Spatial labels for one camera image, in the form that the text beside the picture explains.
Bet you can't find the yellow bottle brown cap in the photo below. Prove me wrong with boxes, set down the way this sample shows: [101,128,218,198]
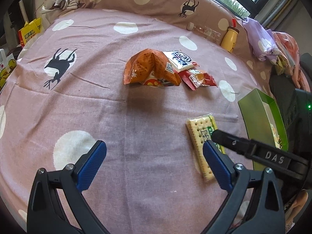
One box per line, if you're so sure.
[221,26,239,53]

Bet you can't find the white blue snack packet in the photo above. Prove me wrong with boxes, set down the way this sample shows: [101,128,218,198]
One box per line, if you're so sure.
[163,50,198,72]

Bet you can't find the brown polka-dot pillow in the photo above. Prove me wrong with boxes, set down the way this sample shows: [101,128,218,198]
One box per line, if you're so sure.
[81,0,244,52]

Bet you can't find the orange snack bag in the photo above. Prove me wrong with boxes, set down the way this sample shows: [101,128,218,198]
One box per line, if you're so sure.
[123,49,181,87]

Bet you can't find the purple polka-dot cloth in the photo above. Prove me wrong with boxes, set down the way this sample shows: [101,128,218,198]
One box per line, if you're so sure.
[243,18,281,65]

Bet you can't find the red small snack packet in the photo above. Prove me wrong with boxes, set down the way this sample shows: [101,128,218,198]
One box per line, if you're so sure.
[178,68,217,91]

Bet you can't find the yellow box on floor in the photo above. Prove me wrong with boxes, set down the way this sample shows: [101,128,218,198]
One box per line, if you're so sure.
[18,18,42,47]

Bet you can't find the pink yellow clothes pile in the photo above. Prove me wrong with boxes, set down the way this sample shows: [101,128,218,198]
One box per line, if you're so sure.
[272,32,310,92]

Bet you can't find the soda cracker packet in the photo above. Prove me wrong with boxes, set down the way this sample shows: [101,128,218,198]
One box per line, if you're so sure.
[185,113,226,183]

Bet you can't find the clear glass jar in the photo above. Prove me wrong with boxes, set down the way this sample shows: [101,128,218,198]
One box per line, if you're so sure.
[187,22,221,45]

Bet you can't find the pink polka-dot bed sheet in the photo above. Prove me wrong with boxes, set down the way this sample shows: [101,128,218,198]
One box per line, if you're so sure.
[1,9,271,233]

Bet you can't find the dark grey cushion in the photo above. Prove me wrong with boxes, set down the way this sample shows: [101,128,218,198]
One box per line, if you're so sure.
[269,53,311,155]

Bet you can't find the green white cardboard box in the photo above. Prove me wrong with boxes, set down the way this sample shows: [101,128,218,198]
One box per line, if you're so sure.
[237,88,289,171]

